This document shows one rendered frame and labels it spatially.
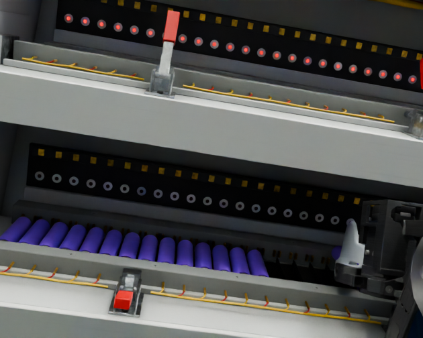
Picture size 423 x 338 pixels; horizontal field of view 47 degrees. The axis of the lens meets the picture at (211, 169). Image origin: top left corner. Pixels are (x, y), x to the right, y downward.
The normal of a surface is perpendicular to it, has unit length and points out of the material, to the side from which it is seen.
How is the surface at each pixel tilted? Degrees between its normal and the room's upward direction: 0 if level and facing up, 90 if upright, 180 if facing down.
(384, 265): 90
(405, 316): 91
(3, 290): 20
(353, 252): 90
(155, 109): 110
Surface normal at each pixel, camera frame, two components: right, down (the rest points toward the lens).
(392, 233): 0.08, -0.10
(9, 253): 0.04, 0.25
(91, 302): 0.17, -0.95
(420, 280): -0.99, -0.07
